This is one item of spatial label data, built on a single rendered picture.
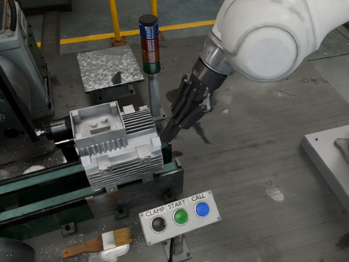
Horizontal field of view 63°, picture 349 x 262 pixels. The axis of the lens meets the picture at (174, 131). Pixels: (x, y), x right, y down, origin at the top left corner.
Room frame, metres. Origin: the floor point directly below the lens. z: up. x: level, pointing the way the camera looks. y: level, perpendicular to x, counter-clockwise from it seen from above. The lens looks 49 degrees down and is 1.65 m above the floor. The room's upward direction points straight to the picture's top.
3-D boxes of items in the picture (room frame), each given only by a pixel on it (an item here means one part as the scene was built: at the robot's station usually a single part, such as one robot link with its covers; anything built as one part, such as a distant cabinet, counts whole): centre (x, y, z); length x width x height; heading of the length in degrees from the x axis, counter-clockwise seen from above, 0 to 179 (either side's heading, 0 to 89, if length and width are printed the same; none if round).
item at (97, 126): (0.48, 0.19, 1.11); 0.12 x 0.11 x 0.07; 109
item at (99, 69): (1.00, 0.28, 0.86); 0.27 x 0.24 x 0.12; 20
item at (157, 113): (0.83, 0.08, 1.01); 0.08 x 0.08 x 0.42; 20
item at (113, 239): (0.30, 0.22, 0.80); 0.21 x 0.05 x 0.01; 107
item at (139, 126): (0.49, 0.15, 1.01); 0.20 x 0.19 x 0.19; 109
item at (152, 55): (0.83, 0.08, 1.10); 0.06 x 0.06 x 0.04
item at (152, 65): (0.83, 0.08, 1.05); 0.06 x 0.06 x 0.04
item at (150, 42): (0.83, 0.08, 1.14); 0.06 x 0.06 x 0.04
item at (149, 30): (0.83, 0.08, 1.19); 0.06 x 0.06 x 0.04
